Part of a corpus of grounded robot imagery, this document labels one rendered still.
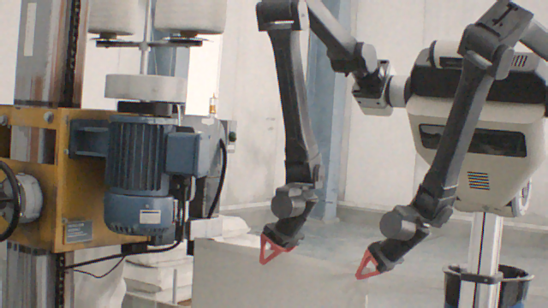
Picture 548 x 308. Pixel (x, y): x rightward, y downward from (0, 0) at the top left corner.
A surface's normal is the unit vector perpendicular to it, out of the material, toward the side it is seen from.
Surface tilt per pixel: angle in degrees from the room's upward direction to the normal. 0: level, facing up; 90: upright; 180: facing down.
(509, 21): 61
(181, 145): 90
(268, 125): 90
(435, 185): 101
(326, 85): 90
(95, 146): 90
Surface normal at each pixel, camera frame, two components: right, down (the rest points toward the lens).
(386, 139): -0.52, 0.00
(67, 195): 0.85, 0.09
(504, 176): -0.44, 0.65
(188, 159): -0.13, 0.04
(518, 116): -0.28, -0.76
